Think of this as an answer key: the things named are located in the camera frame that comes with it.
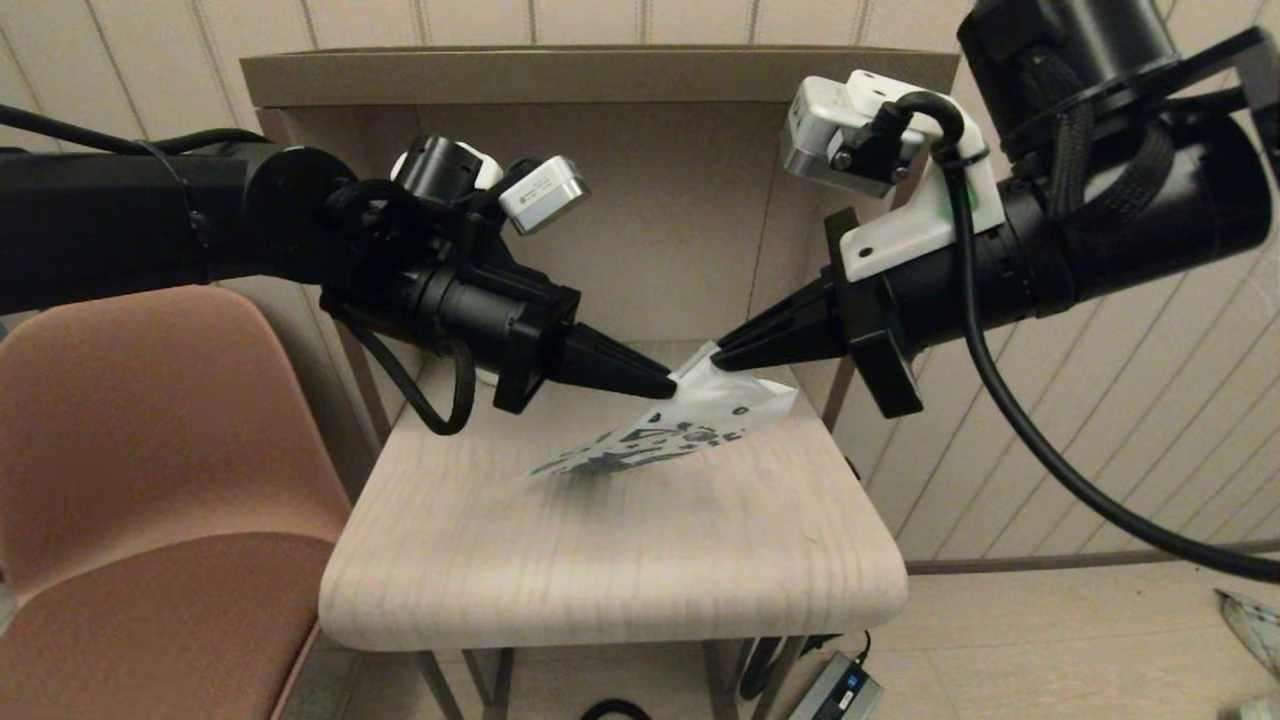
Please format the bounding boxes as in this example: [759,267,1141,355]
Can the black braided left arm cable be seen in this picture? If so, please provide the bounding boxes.
[325,300,477,437]

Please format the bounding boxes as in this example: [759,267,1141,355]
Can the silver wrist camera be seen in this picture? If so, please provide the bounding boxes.
[498,155,589,236]
[780,75,926,198]

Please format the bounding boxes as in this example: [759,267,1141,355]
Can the grey crumpled floor debris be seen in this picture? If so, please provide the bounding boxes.
[1214,590,1280,681]

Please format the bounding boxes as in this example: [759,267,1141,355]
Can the black right camera cable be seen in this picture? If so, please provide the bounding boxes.
[893,90,1280,585]

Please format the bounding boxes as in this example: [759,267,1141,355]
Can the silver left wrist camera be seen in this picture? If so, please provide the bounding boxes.
[498,155,589,236]

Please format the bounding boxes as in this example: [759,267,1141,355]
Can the brown pink upholstered chair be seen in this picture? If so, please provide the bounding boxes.
[0,285,353,720]

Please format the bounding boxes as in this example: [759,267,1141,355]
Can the light wood shelf desk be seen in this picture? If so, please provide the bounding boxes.
[242,47,961,501]

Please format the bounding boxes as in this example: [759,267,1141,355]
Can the dark metal table legs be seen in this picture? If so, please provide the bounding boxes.
[418,638,806,720]

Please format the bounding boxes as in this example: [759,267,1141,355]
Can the white right camera bracket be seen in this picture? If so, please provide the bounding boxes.
[838,70,1006,284]

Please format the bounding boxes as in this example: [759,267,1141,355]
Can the black floor power cable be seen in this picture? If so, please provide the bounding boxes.
[738,628,871,703]

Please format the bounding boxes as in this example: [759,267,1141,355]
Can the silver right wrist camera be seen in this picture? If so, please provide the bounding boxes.
[780,75,926,198]

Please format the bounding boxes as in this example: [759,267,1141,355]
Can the white horse-print zipper pouch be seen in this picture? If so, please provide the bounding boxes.
[528,342,799,478]

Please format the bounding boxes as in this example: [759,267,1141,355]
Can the grey power adapter brick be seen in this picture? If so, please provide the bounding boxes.
[790,652,885,720]

